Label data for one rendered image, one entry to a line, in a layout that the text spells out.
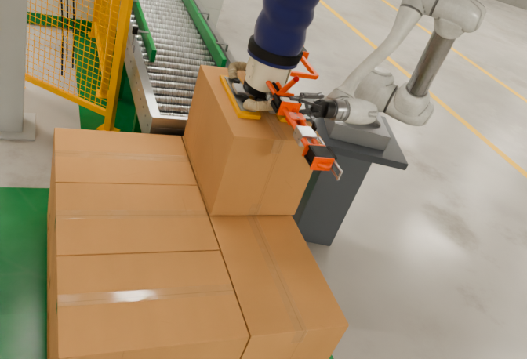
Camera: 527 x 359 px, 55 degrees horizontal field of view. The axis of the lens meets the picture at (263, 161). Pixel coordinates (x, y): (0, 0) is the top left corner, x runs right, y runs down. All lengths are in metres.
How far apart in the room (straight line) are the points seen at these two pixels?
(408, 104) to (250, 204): 0.94
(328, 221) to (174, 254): 1.27
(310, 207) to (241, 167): 0.97
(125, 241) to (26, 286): 0.69
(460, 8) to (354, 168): 1.02
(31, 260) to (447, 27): 2.11
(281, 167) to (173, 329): 0.78
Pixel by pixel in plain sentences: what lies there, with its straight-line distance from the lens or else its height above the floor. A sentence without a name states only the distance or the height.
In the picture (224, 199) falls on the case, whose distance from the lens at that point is 2.09.
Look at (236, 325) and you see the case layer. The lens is 1.79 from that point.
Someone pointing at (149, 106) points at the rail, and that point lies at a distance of 2.68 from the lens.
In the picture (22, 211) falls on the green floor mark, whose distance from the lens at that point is 2.86.
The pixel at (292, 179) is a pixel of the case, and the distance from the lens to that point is 2.14.
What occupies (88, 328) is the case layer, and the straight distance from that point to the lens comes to 1.70.
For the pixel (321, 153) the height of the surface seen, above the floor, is 1.11.
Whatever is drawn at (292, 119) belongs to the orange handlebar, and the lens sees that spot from 1.85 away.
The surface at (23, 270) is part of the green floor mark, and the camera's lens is 2.58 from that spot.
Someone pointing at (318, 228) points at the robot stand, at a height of 0.12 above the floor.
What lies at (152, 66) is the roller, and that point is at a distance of 3.28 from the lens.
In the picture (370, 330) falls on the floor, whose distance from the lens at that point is 2.79.
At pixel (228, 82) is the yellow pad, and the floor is 0.98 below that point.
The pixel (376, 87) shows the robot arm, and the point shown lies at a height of 1.04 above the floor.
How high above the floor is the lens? 1.92
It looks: 32 degrees down
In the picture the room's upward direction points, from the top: 20 degrees clockwise
